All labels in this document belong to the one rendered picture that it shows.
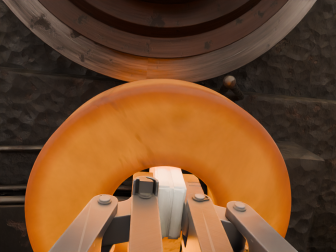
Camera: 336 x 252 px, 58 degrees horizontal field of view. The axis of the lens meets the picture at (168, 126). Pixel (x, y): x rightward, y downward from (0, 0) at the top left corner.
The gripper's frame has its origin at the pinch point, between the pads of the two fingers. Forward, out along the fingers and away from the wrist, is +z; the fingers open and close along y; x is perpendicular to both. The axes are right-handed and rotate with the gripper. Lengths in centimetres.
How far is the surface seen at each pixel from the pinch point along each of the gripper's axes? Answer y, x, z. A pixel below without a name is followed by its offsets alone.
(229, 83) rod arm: 7.3, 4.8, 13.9
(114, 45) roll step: -5.3, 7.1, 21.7
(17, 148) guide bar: -20.5, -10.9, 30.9
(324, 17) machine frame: 30, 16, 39
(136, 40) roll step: -2.7, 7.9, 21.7
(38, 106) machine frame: -17.8, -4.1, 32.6
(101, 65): -7.0, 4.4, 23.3
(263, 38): 13.7, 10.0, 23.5
